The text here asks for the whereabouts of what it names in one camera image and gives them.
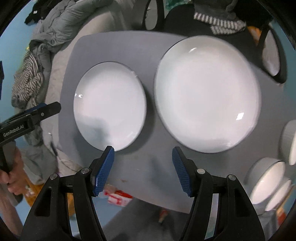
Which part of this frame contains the white bowl black rim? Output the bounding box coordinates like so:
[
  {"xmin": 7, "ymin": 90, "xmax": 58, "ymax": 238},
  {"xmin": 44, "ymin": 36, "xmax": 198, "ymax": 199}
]
[{"xmin": 244, "ymin": 157, "xmax": 285, "ymax": 204}]

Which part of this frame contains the grey duvet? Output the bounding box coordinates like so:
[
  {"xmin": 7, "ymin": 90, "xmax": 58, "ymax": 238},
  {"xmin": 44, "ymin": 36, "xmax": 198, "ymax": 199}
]
[{"xmin": 30, "ymin": 0, "xmax": 117, "ymax": 70}]

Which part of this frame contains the striped garment on bed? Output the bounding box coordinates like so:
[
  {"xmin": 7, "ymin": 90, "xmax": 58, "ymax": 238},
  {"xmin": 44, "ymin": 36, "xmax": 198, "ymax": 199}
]
[{"xmin": 11, "ymin": 50, "xmax": 44, "ymax": 109}]

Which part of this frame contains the red white package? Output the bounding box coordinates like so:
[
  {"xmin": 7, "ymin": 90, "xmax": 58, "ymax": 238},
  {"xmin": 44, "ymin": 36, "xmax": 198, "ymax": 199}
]
[{"xmin": 103, "ymin": 190, "xmax": 133, "ymax": 207}]

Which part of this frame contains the black office chair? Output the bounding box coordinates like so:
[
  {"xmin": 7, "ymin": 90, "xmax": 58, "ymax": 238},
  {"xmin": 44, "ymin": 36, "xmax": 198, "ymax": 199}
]
[{"xmin": 153, "ymin": 1, "xmax": 287, "ymax": 84}]

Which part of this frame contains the large white plate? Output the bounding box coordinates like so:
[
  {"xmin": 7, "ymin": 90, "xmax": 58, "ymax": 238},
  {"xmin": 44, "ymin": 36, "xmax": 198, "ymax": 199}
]
[{"xmin": 154, "ymin": 36, "xmax": 261, "ymax": 153}]

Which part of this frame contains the striped grey white cloth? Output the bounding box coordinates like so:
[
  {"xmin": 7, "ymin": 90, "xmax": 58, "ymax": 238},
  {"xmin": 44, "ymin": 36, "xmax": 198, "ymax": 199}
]
[{"xmin": 194, "ymin": 12, "xmax": 246, "ymax": 35}]

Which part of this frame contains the person's left hand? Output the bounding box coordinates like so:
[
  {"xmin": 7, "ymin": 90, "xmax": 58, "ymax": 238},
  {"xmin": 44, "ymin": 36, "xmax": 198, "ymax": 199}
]
[{"xmin": 1, "ymin": 147, "xmax": 26, "ymax": 195}]

